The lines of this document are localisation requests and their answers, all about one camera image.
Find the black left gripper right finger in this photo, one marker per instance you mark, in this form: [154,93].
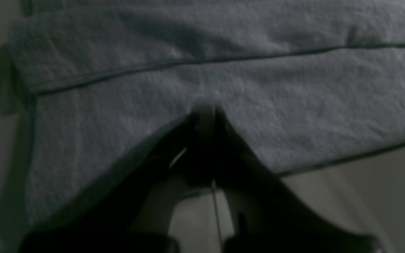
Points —
[267,216]

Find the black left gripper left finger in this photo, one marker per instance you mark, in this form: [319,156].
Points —
[128,210]

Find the grey T-shirt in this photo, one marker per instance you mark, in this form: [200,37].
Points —
[304,82]

